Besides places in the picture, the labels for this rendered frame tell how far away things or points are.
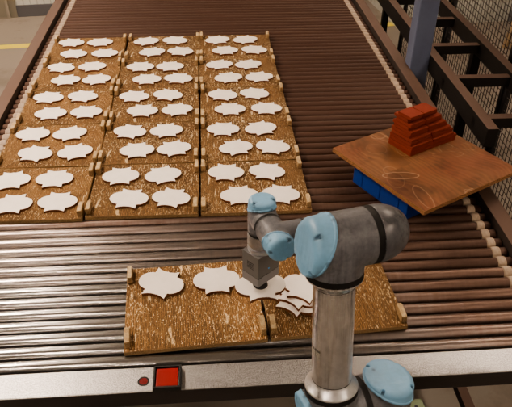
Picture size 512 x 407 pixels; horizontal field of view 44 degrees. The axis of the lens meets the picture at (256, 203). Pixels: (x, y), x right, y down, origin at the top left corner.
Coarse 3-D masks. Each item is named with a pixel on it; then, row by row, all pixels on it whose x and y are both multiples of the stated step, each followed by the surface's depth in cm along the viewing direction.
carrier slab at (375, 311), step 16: (288, 272) 203; (368, 272) 204; (384, 272) 204; (368, 288) 198; (384, 288) 198; (272, 304) 191; (368, 304) 192; (384, 304) 192; (288, 320) 186; (304, 320) 186; (368, 320) 187; (384, 320) 187; (272, 336) 181; (288, 336) 181; (304, 336) 182
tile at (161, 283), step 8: (152, 272) 201; (160, 272) 201; (168, 272) 201; (144, 280) 198; (152, 280) 198; (160, 280) 198; (168, 280) 198; (176, 280) 198; (144, 288) 195; (152, 288) 195; (160, 288) 195; (168, 288) 195; (176, 288) 195; (160, 296) 193
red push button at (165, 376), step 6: (162, 372) 171; (168, 372) 171; (174, 372) 171; (156, 378) 169; (162, 378) 169; (168, 378) 169; (174, 378) 169; (156, 384) 168; (162, 384) 168; (168, 384) 168; (174, 384) 168
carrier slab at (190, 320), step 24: (216, 264) 206; (240, 264) 206; (192, 288) 197; (144, 312) 188; (168, 312) 188; (192, 312) 189; (216, 312) 189; (240, 312) 189; (144, 336) 181; (168, 336) 181; (192, 336) 181; (216, 336) 181; (240, 336) 181; (264, 336) 181
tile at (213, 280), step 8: (208, 272) 201; (216, 272) 201; (224, 272) 201; (232, 272) 201; (200, 280) 198; (208, 280) 198; (216, 280) 198; (224, 280) 198; (232, 280) 198; (200, 288) 196; (208, 288) 195; (216, 288) 195; (224, 288) 195
